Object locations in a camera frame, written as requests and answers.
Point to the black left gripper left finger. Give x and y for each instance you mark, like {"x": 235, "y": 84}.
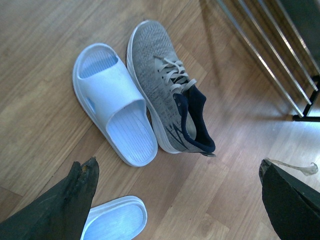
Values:
{"x": 61, "y": 212}

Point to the grey knit sneaker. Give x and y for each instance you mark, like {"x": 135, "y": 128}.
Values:
{"x": 174, "y": 102}

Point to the black metal shoe rack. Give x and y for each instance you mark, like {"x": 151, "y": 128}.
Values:
{"x": 276, "y": 44}

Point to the light blue slide sandal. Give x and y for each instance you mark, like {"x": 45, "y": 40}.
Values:
{"x": 107, "y": 93}
{"x": 120, "y": 219}

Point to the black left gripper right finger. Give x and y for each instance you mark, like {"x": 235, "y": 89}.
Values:
{"x": 292, "y": 206}

